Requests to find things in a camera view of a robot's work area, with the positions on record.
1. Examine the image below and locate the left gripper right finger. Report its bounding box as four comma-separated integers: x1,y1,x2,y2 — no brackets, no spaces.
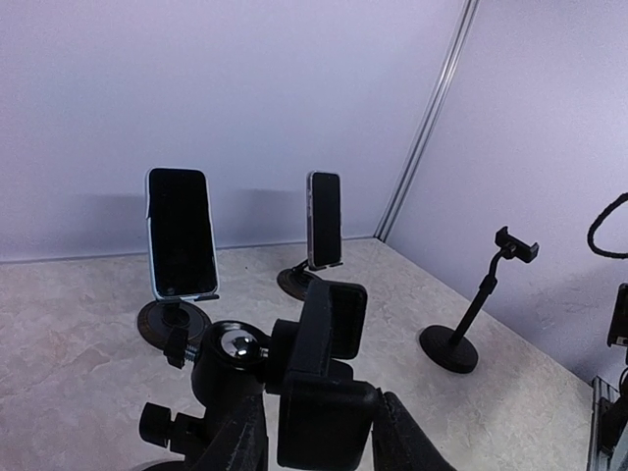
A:
365,390,456,471

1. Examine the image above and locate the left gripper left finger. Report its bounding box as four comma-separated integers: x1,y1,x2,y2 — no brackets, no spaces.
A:
184,393,269,470

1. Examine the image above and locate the black clamp phone stand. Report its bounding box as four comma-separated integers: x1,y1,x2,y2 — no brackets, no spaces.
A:
418,226,540,375
138,281,375,470

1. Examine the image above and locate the plate phone stand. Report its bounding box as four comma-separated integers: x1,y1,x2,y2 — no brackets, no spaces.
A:
277,260,322,301
136,300,211,350

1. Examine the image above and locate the blue case phone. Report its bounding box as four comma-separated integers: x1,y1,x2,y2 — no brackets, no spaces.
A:
146,168,219,300

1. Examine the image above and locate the clear case phone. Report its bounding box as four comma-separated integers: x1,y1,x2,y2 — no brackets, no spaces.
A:
306,171,342,271

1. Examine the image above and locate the right aluminium frame post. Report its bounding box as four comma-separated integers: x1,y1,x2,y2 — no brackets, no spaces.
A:
374,0,480,243

